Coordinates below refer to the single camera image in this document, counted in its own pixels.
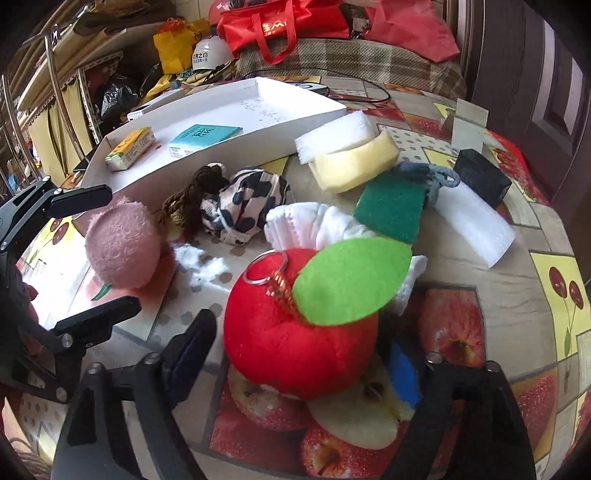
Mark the black plastic bag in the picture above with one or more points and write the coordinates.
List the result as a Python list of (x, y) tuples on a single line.
[(115, 97)]

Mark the red cloth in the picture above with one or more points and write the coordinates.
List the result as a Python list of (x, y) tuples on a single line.
[(406, 23)]

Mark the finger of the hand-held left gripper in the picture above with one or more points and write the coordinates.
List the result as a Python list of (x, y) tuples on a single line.
[(97, 318), (78, 196)]

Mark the red tote bag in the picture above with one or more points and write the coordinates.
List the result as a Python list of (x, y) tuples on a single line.
[(277, 23)]

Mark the black box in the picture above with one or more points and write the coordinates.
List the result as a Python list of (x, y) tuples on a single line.
[(482, 177)]

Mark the pink plush peach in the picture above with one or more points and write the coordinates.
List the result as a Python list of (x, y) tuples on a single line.
[(120, 244)]

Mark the plaid cushion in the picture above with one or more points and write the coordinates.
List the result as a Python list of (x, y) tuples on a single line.
[(346, 60)]

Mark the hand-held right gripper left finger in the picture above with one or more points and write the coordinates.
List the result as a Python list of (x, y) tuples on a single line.
[(196, 341)]

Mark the white small device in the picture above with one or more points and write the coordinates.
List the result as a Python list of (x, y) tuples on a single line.
[(304, 86)]

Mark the white foam block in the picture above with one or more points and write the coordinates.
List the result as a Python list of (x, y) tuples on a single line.
[(337, 134), (475, 226)]

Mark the brown braided yarn doll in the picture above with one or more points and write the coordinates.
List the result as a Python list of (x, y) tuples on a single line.
[(191, 203)]

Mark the white cotton wad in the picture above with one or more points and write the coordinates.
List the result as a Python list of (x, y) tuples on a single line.
[(198, 263)]

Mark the teal tissue packet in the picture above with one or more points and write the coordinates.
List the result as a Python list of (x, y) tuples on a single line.
[(198, 138)]

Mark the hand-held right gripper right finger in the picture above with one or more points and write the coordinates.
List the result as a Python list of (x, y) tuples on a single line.
[(404, 374)]

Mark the leopard print cloth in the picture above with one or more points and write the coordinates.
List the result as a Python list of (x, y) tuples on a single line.
[(249, 194)]

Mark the yellow bag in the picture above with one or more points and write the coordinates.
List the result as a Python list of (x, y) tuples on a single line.
[(178, 46)]

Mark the metal tube rack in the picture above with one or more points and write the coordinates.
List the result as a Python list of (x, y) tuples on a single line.
[(60, 92)]

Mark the yellow tissue packet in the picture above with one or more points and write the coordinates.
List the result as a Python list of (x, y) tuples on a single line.
[(129, 147)]

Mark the white cardboard tray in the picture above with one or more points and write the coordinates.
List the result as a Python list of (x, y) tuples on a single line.
[(217, 110)]

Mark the brown wooden door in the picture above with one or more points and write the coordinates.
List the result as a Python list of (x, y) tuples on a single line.
[(531, 92)]

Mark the red helmet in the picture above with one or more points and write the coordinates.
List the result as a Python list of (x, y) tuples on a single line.
[(216, 10)]

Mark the white helmet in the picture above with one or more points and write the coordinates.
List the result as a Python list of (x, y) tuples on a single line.
[(207, 53)]

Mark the yellow sponge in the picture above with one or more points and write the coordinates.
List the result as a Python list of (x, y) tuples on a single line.
[(351, 166)]

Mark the red plush apple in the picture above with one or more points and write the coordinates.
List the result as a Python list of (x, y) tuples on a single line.
[(286, 337)]

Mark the white cardboard stand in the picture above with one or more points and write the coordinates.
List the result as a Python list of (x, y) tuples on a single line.
[(468, 129)]

